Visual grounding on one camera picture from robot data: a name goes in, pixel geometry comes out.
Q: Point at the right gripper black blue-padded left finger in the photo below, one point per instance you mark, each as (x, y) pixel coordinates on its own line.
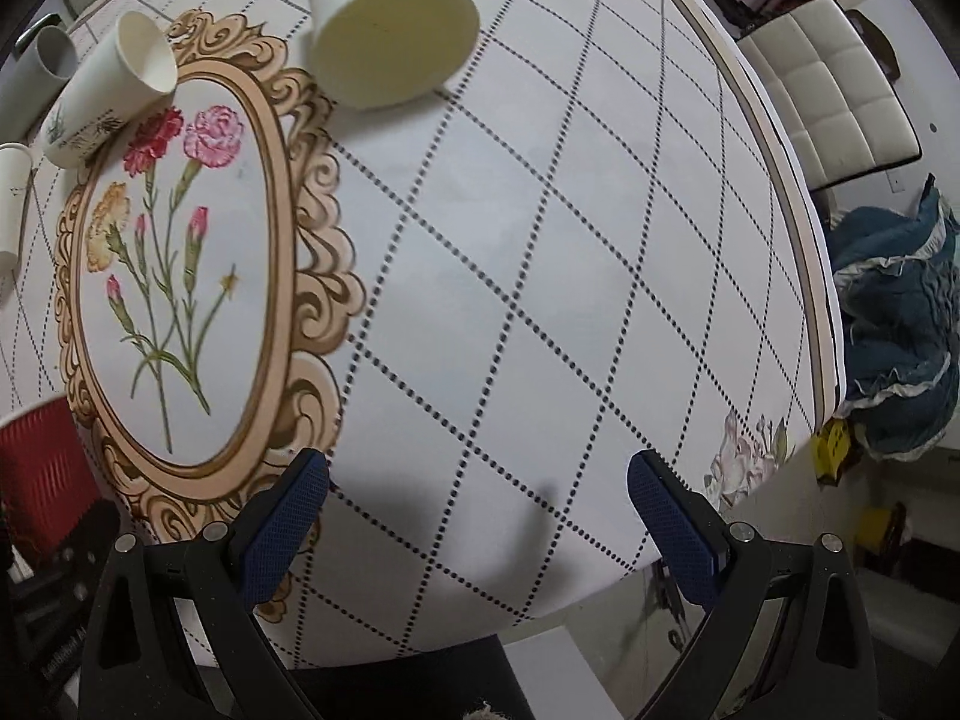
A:
(137, 663)

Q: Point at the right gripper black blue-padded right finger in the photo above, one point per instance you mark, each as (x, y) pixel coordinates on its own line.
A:
(820, 660)

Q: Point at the red paper cup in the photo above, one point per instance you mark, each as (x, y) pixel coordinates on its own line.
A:
(47, 485)

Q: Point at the white cup with black calligraphy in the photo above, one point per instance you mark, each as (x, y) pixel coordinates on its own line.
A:
(15, 176)

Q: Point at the white cup with bamboo print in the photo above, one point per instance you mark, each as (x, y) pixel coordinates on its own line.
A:
(128, 71)

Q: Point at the grey paper cup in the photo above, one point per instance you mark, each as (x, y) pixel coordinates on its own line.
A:
(35, 80)

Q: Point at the plain white paper cup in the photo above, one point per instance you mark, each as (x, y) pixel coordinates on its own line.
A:
(369, 54)

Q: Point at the yellow black tool on floor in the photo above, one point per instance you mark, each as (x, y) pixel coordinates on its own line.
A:
(835, 451)

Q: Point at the blue ruffled cloth pile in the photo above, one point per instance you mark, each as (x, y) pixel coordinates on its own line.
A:
(896, 279)

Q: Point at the floral diamond-pattern tablecloth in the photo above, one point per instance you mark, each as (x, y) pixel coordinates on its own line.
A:
(595, 238)

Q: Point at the white quilted chair right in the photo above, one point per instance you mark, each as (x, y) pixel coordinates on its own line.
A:
(841, 113)

